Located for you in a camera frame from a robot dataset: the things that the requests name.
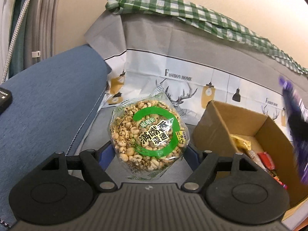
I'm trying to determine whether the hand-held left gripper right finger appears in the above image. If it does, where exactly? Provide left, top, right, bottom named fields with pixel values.
left=182, top=146, right=260, bottom=193

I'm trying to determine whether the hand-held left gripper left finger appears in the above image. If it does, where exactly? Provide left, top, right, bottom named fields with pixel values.
left=40, top=144, right=117, bottom=193

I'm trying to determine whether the brown cardboard box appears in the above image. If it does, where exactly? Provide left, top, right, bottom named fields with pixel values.
left=192, top=100, right=306, bottom=208

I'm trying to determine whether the puffed grain cake packet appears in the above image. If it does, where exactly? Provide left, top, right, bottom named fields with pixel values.
left=109, top=85, right=191, bottom=181

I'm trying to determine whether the yellow wafer bar packet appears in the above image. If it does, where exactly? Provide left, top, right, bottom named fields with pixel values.
left=230, top=135, right=252, bottom=152

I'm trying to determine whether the red packet white label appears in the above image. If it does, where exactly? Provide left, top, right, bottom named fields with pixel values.
left=257, top=152, right=275, bottom=172

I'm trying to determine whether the purple snack packet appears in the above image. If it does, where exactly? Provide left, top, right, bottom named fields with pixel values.
left=279, top=75, right=308, bottom=184

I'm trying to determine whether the red packet blue label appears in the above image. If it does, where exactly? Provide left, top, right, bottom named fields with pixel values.
left=271, top=170, right=288, bottom=190

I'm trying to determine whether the black remote control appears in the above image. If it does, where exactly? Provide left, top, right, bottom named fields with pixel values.
left=0, top=88, right=13, bottom=114

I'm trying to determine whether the green checked cloth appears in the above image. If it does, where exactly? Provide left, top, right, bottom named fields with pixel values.
left=106, top=0, right=308, bottom=75

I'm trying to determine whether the grey curtain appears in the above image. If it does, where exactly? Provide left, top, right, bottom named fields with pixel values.
left=0, top=0, right=63, bottom=82

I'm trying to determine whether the white patterned cord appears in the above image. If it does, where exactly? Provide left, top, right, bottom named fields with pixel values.
left=0, top=0, right=32, bottom=83

